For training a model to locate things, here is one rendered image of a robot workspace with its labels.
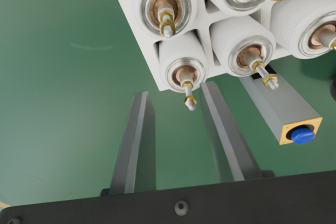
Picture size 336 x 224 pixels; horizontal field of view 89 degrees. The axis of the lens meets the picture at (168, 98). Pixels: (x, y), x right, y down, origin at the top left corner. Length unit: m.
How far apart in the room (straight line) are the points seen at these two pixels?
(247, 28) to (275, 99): 0.19
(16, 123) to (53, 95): 0.27
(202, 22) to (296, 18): 0.15
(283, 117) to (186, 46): 0.25
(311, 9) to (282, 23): 0.05
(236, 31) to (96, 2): 0.38
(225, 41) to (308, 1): 0.15
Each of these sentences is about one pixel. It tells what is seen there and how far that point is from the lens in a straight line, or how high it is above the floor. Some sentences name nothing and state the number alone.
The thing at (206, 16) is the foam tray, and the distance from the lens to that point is 0.36.
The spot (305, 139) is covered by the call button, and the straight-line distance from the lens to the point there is 0.45.
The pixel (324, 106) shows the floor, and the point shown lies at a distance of 1.04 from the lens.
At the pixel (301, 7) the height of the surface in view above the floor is 0.22.
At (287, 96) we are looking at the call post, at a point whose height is 0.24.
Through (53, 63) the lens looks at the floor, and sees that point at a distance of 0.69.
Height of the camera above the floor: 0.52
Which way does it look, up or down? 49 degrees down
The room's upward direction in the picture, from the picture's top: 176 degrees clockwise
